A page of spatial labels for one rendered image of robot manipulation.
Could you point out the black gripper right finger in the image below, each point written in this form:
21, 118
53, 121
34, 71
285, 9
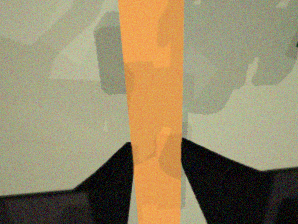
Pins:
229, 192

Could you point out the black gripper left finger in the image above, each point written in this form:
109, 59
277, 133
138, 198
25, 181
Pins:
102, 198

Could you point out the orange bar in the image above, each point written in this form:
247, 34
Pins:
152, 33

